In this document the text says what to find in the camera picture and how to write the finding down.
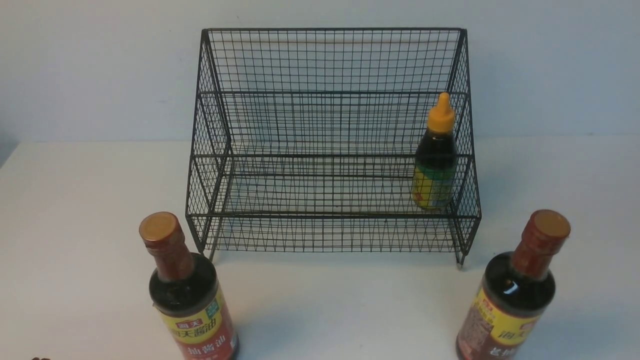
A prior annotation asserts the left soy sauce bottle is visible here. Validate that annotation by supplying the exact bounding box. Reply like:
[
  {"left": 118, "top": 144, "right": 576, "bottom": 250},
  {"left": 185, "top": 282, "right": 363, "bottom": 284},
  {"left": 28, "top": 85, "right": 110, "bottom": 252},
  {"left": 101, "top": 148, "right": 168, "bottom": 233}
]
[{"left": 138, "top": 211, "right": 240, "bottom": 360}]

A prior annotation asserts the black wire mesh rack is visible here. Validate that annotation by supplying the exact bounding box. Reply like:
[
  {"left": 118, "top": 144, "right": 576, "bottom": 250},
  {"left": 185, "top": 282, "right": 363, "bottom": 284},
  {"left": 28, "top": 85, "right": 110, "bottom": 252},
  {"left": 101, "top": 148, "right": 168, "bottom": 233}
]
[{"left": 185, "top": 27, "right": 482, "bottom": 269}]

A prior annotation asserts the small yellow-capped seasoning bottle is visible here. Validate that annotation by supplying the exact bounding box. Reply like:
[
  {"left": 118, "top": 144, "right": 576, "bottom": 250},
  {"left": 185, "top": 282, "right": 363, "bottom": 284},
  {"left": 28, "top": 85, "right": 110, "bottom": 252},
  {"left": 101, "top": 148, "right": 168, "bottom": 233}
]
[{"left": 411, "top": 92, "right": 457, "bottom": 212}]

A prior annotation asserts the right soy sauce bottle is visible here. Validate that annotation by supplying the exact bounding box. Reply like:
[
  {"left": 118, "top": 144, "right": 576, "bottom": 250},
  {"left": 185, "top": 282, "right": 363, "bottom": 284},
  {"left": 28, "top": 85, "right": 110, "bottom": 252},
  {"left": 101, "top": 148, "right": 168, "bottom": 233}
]
[{"left": 455, "top": 209, "right": 571, "bottom": 360}]

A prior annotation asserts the soy sauce bottle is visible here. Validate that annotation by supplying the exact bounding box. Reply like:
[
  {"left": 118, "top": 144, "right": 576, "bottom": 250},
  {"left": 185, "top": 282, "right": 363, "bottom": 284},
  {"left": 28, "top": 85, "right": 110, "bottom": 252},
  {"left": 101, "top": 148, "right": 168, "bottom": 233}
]
[
  {"left": 138, "top": 211, "right": 240, "bottom": 360},
  {"left": 455, "top": 209, "right": 571, "bottom": 360}
]

